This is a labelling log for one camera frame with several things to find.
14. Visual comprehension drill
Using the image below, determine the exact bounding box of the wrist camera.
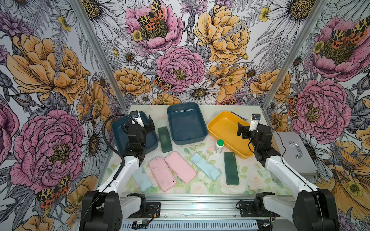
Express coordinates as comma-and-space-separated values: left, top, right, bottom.
249, 113, 261, 131
130, 111, 144, 128

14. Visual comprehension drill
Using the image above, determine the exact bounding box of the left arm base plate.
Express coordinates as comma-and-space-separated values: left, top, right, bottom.
128, 202, 161, 219

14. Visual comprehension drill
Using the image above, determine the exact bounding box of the pink pencil case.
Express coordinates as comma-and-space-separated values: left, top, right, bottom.
148, 156, 176, 192
165, 152, 196, 183

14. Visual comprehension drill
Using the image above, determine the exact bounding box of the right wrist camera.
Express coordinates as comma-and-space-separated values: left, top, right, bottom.
249, 113, 261, 131

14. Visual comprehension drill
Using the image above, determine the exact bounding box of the blue pen behind tray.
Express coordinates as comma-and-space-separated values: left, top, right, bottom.
231, 112, 247, 121

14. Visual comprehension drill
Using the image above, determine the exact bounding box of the small circuit board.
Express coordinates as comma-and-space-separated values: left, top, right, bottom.
131, 220, 147, 229

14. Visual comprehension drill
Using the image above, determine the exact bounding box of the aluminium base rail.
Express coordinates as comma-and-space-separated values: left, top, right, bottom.
73, 192, 324, 231

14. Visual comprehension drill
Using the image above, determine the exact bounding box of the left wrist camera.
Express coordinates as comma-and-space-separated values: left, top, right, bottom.
130, 111, 144, 128

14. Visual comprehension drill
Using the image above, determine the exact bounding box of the dark teal tray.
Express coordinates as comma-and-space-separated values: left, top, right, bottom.
111, 117, 159, 153
167, 103, 208, 145

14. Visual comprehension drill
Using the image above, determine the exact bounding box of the light blue case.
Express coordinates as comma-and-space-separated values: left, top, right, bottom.
133, 167, 153, 192
190, 153, 221, 181

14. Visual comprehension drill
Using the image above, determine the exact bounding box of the silver metal case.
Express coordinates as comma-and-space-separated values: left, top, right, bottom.
272, 131, 319, 179

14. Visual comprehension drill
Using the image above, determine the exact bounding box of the yellow plastic tray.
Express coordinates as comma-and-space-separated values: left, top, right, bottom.
207, 111, 254, 159

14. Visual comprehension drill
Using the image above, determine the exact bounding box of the white bottle green cap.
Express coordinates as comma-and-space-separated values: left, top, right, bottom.
214, 139, 225, 154

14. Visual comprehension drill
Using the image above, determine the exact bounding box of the dark green case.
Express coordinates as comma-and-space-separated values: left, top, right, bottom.
158, 127, 172, 153
224, 152, 240, 186

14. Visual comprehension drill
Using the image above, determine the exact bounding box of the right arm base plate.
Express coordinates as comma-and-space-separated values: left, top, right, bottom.
236, 200, 260, 218

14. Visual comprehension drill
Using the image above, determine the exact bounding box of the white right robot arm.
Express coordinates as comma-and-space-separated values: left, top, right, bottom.
237, 123, 340, 231

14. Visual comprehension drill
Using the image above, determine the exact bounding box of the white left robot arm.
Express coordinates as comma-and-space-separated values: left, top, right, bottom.
79, 111, 155, 231

